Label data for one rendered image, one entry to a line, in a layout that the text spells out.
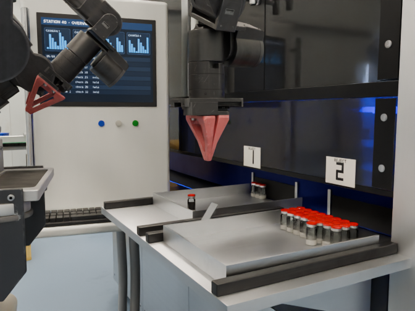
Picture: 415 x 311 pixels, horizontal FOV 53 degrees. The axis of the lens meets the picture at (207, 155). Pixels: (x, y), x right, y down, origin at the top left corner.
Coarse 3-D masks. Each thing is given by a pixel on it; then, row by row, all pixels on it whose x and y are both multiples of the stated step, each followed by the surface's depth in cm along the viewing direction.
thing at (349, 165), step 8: (328, 160) 94; (336, 160) 92; (344, 160) 90; (352, 160) 88; (328, 168) 94; (336, 168) 92; (344, 168) 90; (352, 168) 88; (328, 176) 94; (344, 176) 90; (352, 176) 88; (336, 184) 92; (344, 184) 90; (352, 184) 88
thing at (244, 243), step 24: (240, 216) 95; (264, 216) 98; (168, 240) 84; (192, 240) 87; (216, 240) 87; (240, 240) 87; (264, 240) 87; (288, 240) 87; (360, 240) 77; (216, 264) 66; (240, 264) 65; (264, 264) 67
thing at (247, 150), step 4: (244, 148) 124; (248, 148) 122; (252, 148) 120; (256, 148) 119; (260, 148) 117; (244, 152) 124; (248, 152) 122; (252, 152) 121; (256, 152) 119; (260, 152) 117; (244, 156) 124; (248, 156) 122; (252, 156) 121; (256, 156) 119; (260, 156) 117; (244, 160) 125; (248, 160) 123; (252, 160) 121; (256, 160) 119; (260, 160) 117; (244, 164) 125; (248, 164) 123; (252, 164) 121; (256, 164) 119; (260, 164) 117
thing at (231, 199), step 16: (160, 192) 122; (176, 192) 124; (192, 192) 127; (208, 192) 130; (224, 192) 132; (240, 192) 135; (160, 208) 117; (176, 208) 107; (224, 208) 103; (240, 208) 105; (256, 208) 107
